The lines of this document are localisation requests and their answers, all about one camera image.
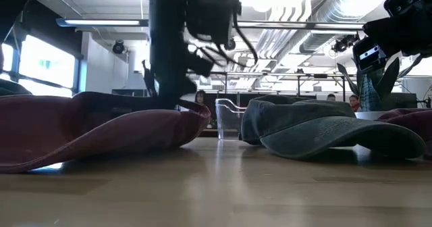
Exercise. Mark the large bright window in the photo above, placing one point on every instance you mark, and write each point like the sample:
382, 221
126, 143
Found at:
47, 61

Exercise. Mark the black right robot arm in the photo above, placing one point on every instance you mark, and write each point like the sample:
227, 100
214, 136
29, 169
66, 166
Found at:
426, 27

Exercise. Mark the small green background plant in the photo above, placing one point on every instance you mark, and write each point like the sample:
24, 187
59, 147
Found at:
212, 123

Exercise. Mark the dark computer monitor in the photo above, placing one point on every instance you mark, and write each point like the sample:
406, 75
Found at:
405, 102

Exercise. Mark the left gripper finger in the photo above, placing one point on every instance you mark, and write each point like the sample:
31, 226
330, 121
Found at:
168, 97
185, 92

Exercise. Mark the clear plastic bin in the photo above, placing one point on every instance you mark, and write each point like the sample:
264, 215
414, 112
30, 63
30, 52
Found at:
229, 122

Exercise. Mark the black-framed background table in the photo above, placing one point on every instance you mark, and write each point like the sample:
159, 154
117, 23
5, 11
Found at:
270, 73

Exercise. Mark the snake plant in white pot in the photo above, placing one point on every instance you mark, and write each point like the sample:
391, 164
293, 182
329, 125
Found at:
369, 95

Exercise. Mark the long ceiling light bar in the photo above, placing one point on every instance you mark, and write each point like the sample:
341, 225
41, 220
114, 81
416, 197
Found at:
101, 22

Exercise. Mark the faded red baseball cap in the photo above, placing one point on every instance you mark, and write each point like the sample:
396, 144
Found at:
411, 115
101, 132

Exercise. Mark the person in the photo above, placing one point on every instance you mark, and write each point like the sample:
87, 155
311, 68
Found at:
331, 97
354, 103
200, 98

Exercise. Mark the black ceiling spotlight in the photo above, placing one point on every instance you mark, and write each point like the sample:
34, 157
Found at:
231, 44
342, 44
118, 47

